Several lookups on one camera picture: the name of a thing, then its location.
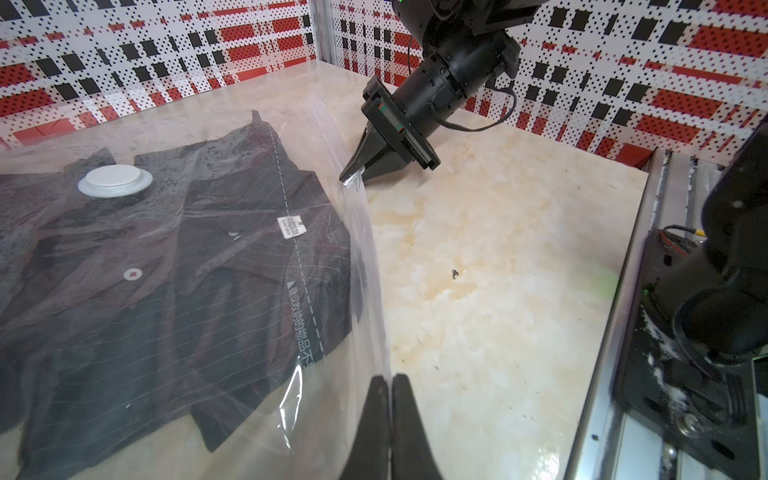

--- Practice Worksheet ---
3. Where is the aluminium mounting rail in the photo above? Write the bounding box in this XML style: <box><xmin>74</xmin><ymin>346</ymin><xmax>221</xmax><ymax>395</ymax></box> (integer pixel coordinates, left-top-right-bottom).
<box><xmin>563</xmin><ymin>146</ymin><xmax>768</xmax><ymax>480</ymax></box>

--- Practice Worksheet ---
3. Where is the clear plastic vacuum bag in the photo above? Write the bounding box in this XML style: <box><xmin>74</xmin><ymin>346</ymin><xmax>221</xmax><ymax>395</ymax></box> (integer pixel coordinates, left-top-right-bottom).
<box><xmin>1</xmin><ymin>99</ymin><xmax>388</xmax><ymax>479</ymax></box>

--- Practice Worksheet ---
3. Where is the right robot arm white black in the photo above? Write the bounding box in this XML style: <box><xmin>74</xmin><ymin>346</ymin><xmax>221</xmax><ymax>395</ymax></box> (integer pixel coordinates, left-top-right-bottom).
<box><xmin>339</xmin><ymin>0</ymin><xmax>542</xmax><ymax>183</ymax></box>

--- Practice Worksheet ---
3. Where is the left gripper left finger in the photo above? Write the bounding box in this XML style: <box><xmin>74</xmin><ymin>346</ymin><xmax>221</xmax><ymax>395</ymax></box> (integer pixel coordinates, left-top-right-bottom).
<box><xmin>339</xmin><ymin>376</ymin><xmax>390</xmax><ymax>480</ymax></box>

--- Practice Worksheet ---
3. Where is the dark pinstriped shirt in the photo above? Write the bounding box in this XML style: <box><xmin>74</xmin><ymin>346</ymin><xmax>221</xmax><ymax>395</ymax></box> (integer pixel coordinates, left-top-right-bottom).
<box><xmin>1</xmin><ymin>114</ymin><xmax>353</xmax><ymax>479</ymax></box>

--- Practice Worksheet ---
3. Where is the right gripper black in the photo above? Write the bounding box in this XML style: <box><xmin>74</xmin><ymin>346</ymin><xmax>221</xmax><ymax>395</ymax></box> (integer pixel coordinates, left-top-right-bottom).
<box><xmin>339</xmin><ymin>29</ymin><xmax>520</xmax><ymax>183</ymax></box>

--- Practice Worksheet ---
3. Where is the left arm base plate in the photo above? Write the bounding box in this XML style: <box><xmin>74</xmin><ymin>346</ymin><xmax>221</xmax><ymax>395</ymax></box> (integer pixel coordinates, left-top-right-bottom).
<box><xmin>614</xmin><ymin>229</ymin><xmax>767</xmax><ymax>479</ymax></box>

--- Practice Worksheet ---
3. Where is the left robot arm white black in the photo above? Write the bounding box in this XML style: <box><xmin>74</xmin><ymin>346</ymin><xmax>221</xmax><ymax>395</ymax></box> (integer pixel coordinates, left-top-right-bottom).
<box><xmin>366</xmin><ymin>126</ymin><xmax>767</xmax><ymax>479</ymax></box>

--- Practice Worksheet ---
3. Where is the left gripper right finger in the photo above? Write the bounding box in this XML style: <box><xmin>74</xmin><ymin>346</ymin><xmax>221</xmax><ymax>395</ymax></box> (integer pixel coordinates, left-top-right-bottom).
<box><xmin>391</xmin><ymin>374</ymin><xmax>442</xmax><ymax>480</ymax></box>

